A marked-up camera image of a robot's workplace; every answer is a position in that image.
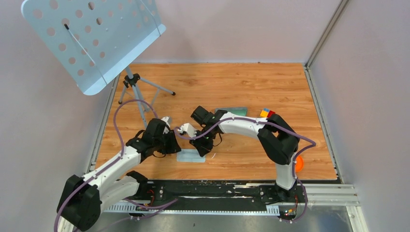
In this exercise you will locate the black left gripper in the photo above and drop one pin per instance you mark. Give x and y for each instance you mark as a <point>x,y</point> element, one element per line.
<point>173,147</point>

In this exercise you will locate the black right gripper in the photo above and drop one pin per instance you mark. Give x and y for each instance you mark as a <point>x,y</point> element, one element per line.
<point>203,149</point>

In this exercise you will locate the light blue cleaning cloth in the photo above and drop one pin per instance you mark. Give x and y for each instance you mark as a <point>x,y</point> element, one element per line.
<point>189,155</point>

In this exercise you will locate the grey glasses case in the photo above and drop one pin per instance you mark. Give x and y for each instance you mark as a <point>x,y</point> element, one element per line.
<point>240,111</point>

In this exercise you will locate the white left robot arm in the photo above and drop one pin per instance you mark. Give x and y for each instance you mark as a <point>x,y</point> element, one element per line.
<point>85,197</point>

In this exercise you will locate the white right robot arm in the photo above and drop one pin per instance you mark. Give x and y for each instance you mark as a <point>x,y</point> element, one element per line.
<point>275,135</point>

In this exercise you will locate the colourful toy brick block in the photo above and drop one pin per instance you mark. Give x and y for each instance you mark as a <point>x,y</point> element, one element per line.
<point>267,113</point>

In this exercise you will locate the orange tape dispenser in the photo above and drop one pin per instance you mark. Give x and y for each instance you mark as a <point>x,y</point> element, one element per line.
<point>299,164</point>

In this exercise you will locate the blue music stand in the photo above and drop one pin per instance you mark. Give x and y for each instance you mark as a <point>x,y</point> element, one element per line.
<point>95,40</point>

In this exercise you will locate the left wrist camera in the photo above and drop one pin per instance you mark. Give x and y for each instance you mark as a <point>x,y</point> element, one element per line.
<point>167,120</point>

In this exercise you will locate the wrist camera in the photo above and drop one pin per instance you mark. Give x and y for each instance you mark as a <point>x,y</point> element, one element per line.
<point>187,129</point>
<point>167,120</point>

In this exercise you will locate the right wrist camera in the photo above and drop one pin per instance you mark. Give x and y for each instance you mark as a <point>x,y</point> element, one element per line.
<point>187,129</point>

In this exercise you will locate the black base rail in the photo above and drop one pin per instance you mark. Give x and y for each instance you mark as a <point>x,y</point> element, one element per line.
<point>219,195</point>

